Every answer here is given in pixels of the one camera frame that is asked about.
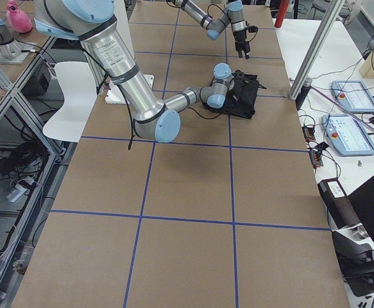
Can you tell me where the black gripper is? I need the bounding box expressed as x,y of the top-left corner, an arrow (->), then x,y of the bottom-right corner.
233,70 -> 245,99
232,26 -> 258,59

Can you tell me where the black graphic t-shirt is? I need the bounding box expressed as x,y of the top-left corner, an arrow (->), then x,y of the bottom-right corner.
202,73 -> 262,119

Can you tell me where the third robot base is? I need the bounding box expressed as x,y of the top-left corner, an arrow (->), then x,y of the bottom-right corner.
0,18 -> 27,65

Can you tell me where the red bottle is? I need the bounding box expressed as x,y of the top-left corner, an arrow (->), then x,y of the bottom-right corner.
275,0 -> 290,28

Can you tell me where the black water bottle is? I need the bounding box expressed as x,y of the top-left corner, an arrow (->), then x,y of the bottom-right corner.
295,76 -> 312,111

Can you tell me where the upper teach pendant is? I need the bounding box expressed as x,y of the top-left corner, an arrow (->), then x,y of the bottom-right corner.
331,80 -> 374,113

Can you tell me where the teach pendant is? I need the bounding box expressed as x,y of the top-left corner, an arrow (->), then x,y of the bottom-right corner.
321,114 -> 374,157
331,80 -> 374,113

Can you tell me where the lower teach pendant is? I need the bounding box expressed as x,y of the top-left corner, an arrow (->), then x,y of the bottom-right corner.
321,114 -> 374,157

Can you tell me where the black label printer box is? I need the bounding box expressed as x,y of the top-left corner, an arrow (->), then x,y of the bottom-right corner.
318,178 -> 361,230

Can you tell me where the white plastic chair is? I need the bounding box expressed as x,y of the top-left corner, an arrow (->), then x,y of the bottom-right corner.
42,62 -> 98,142

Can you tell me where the pink plush toy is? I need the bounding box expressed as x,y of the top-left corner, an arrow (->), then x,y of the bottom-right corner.
6,1 -> 33,33

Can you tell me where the aluminium frame post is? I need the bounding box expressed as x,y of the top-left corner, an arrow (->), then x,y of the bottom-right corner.
289,0 -> 344,100

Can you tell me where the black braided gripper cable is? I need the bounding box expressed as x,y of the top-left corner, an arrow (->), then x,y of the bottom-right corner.
127,76 -> 268,151

